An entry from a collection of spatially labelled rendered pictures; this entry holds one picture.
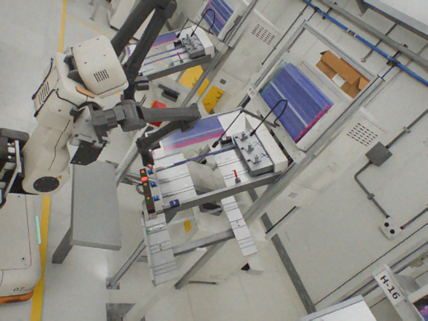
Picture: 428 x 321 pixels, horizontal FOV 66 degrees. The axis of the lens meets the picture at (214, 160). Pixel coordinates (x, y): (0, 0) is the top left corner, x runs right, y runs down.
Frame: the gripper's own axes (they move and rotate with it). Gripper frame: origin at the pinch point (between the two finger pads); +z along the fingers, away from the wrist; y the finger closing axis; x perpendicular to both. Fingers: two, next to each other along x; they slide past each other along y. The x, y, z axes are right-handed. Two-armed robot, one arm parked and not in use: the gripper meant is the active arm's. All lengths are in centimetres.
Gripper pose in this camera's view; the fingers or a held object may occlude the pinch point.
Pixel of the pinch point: (151, 167)
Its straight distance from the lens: 205.3
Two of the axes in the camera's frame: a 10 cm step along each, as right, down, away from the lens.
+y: -2.7, -6.8, 6.8
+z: 1.2, 6.8, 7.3
